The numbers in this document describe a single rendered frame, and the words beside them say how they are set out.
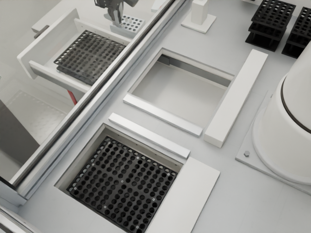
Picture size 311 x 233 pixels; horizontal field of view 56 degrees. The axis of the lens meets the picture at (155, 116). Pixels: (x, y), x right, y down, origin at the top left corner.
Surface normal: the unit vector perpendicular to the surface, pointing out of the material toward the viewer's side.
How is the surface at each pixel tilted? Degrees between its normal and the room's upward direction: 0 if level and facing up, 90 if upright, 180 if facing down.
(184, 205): 0
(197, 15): 90
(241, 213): 0
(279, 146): 90
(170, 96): 0
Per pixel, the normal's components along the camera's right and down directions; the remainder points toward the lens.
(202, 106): -0.05, -0.53
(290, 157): -0.65, 0.66
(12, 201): 0.86, 0.41
